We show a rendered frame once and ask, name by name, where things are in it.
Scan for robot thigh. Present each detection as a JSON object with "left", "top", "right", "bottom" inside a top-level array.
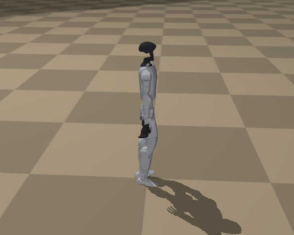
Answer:
[
  {"left": 140, "top": 117, "right": 158, "bottom": 156},
  {"left": 138, "top": 114, "right": 155, "bottom": 148}
]

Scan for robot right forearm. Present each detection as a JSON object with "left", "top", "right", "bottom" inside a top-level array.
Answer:
[{"left": 142, "top": 97, "right": 151, "bottom": 125}]

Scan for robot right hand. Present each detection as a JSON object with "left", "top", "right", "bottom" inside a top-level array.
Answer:
[{"left": 138, "top": 120, "right": 151, "bottom": 138}]

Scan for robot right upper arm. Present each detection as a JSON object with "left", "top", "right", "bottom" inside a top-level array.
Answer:
[{"left": 141, "top": 70, "right": 153, "bottom": 102}]

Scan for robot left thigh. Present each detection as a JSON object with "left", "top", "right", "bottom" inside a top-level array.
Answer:
[{"left": 138, "top": 114, "right": 155, "bottom": 148}]

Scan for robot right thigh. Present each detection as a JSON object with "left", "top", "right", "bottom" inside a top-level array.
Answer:
[{"left": 140, "top": 117, "right": 158, "bottom": 156}]

